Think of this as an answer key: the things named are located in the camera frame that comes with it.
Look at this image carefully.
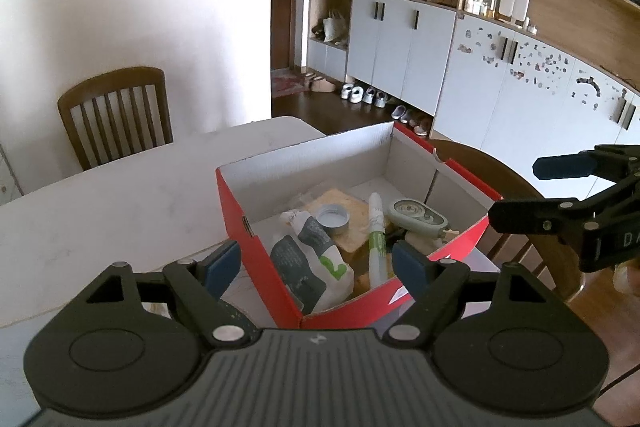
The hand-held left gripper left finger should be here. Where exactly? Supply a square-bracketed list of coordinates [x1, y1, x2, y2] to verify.
[85, 239, 251, 350]

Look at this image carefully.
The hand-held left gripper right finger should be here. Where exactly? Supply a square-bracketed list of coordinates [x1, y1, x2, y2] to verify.
[381, 241, 551, 350]

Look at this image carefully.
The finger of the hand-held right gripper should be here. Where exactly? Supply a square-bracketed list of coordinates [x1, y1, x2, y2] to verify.
[487, 177, 640, 249]
[532, 144, 640, 182]

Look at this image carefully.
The green white tube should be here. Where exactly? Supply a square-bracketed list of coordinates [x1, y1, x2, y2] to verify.
[367, 192, 388, 288]

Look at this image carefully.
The grey oval device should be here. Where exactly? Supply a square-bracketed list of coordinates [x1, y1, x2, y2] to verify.
[387, 198, 448, 238]

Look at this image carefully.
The red cardboard box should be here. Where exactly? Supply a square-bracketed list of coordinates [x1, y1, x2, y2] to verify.
[216, 121, 503, 332]

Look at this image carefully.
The white printed plastic bag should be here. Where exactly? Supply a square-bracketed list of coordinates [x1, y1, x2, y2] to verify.
[270, 209, 356, 314]

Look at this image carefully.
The toast bread packet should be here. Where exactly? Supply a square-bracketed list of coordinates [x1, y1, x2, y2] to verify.
[302, 188, 371, 253]

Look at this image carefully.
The round metal tin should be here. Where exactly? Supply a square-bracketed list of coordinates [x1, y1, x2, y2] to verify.
[315, 203, 351, 237]

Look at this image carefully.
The person's right hand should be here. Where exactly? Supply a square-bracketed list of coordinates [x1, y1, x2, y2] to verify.
[612, 263, 640, 294]

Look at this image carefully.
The brown wooden chair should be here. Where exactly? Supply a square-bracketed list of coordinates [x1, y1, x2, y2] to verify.
[429, 139, 583, 303]
[57, 67, 174, 172]

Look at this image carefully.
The white rectangular container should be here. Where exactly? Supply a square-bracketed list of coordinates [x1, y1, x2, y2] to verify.
[499, 0, 532, 22]

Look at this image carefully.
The row of shoes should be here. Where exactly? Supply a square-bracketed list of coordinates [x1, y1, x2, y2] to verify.
[305, 74, 436, 138]

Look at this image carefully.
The patterned doormat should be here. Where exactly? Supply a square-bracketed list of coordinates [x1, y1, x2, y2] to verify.
[271, 69, 313, 98]

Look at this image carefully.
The white tote bag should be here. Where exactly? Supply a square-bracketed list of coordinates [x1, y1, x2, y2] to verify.
[322, 9, 348, 44]

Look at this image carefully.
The white wooden wall cabinet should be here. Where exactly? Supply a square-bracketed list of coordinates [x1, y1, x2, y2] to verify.
[307, 0, 640, 208]

